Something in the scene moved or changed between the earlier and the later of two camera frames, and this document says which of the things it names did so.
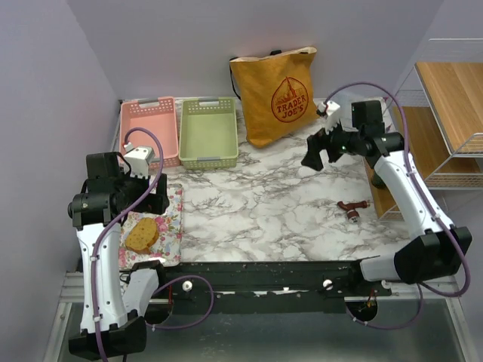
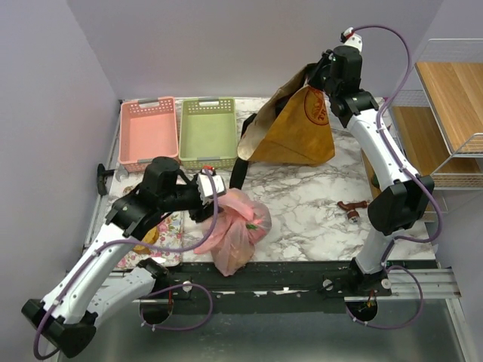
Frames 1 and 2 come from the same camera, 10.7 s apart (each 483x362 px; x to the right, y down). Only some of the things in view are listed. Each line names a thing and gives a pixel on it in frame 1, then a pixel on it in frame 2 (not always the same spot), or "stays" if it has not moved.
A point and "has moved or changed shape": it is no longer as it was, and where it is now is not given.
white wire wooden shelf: [438, 116] stays
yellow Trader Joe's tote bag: [278, 93] has moved or changed shape
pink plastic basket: [161, 118] stays
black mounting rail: [264, 286] stays
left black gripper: [155, 202] → [201, 213]
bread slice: [142, 235] stays
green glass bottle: [376, 179] stays
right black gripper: [316, 142] → [314, 70]
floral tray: [168, 246] stays
